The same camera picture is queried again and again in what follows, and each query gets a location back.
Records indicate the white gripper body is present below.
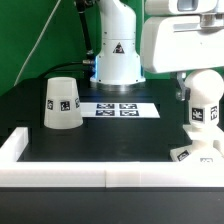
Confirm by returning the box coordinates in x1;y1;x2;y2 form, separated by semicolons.
140;16;224;73

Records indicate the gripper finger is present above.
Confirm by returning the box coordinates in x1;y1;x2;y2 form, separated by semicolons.
176;72;190;101

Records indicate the white lamp bulb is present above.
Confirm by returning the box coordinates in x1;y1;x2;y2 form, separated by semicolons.
185;69;224;131

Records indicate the white lamp base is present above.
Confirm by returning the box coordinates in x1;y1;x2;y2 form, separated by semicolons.
170;128;224;163

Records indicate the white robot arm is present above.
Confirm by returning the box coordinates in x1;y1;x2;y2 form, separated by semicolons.
91;0;224;100

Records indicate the white lamp shade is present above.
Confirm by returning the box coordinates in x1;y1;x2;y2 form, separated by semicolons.
44;77;83;129

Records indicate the white marker sheet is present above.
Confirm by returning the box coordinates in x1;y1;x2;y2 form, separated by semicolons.
81;102;160;119

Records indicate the white U-shaped fence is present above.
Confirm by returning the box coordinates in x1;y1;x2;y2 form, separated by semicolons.
0;127;224;188

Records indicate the black cable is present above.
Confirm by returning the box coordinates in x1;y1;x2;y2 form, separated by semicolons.
39;0;98;79

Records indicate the white cable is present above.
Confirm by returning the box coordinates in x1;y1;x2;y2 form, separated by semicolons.
13;0;63;87

